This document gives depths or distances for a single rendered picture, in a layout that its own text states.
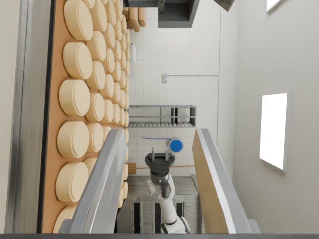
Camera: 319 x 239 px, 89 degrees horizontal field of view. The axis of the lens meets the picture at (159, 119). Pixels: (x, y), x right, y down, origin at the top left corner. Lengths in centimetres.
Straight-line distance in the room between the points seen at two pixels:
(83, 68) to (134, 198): 361
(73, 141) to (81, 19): 17
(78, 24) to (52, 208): 23
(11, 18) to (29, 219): 27
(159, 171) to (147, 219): 334
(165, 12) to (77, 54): 66
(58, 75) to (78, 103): 4
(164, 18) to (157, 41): 375
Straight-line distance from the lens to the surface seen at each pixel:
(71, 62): 25
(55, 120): 24
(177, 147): 429
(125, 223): 415
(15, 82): 29
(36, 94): 28
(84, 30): 28
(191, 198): 384
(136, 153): 450
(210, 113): 448
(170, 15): 86
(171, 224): 96
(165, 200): 88
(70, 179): 24
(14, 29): 32
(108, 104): 36
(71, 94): 23
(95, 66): 31
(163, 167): 71
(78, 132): 24
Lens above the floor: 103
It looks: level
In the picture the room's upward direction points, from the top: 90 degrees clockwise
